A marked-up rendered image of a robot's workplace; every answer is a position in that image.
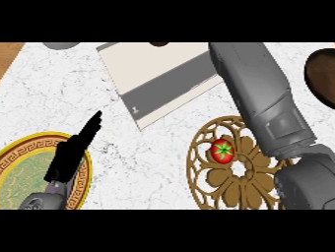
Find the golden brown lattice placemat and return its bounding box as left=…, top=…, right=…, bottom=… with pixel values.
left=185, top=115, right=297, bottom=211

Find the grey round object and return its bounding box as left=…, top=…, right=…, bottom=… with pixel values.
left=41, top=42, right=83, bottom=51

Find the dark brown wooden bowl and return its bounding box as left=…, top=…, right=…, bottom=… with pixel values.
left=302, top=47, right=335, bottom=115

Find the gold rimmed ornate plate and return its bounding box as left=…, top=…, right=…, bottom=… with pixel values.
left=0, top=131, right=93, bottom=211

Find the red cupcake with green top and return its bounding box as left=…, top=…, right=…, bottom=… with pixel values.
left=209, top=138, right=235, bottom=164

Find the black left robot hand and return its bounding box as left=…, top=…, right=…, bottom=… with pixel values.
left=41, top=110, right=105, bottom=184

